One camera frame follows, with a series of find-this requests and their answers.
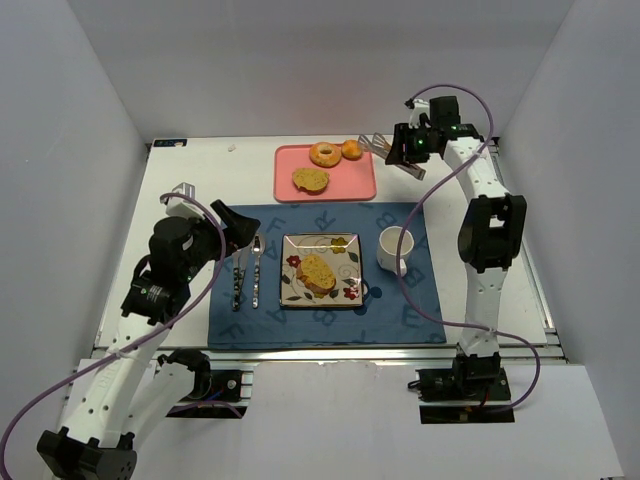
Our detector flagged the metal serving tongs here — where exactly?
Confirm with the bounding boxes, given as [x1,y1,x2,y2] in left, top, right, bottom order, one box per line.
[357,132,426,181]

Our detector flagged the round bread roll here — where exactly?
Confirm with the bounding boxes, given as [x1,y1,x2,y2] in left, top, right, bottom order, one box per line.
[341,139,363,160]

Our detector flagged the herb bread slice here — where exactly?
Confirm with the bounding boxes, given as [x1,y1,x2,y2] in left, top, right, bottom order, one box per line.
[296,254,336,295]
[292,168,330,194]

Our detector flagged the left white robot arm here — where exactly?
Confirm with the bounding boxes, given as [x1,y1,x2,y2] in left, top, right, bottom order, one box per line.
[37,194,260,479]

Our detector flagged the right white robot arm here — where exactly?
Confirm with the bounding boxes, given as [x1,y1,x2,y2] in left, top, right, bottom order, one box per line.
[385,96,527,380]

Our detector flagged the silver knife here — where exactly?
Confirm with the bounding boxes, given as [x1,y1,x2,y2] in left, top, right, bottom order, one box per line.
[239,246,251,308]

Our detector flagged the silver spoon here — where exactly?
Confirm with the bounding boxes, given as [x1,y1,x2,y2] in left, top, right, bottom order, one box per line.
[252,232,266,309]

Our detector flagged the silver fork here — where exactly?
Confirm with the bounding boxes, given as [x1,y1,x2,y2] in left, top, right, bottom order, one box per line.
[232,250,241,311]

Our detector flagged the sesame bagel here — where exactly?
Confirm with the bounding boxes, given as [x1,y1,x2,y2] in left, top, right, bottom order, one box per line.
[309,142,342,168]

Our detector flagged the blue letter placemat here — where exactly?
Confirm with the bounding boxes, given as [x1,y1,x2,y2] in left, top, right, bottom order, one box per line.
[208,202,446,351]

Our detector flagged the pink serving tray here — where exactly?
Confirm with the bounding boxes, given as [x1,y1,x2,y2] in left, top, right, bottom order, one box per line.
[273,145,377,203]

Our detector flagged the white ceramic mug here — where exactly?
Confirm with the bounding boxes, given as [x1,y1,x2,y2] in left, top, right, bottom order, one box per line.
[376,226,415,277]

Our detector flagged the left blue table label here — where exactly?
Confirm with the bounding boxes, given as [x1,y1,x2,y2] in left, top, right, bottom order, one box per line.
[153,139,187,148]

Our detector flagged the square floral plate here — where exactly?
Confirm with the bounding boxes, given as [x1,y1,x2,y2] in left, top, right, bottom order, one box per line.
[280,233,364,309]

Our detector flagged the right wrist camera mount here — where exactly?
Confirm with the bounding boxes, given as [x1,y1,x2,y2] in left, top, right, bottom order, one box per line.
[405,98,431,129]

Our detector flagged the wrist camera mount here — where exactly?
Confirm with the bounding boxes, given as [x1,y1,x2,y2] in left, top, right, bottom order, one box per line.
[405,98,431,129]
[160,182,204,220]

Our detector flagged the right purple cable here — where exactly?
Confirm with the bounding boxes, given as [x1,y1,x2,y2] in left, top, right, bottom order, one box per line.
[397,83,542,414]

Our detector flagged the purple cable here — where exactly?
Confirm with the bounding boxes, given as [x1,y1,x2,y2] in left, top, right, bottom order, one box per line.
[0,192,229,474]
[397,83,542,414]

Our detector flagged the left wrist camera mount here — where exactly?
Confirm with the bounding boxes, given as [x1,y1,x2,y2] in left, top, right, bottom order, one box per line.
[160,182,204,220]

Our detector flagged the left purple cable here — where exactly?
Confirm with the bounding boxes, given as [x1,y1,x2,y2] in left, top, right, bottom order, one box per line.
[0,192,229,474]

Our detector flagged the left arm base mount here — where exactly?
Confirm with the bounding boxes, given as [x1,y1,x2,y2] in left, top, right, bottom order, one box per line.
[156,349,253,419]

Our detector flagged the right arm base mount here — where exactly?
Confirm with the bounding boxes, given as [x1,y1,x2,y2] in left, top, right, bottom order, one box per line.
[407,368,515,425]

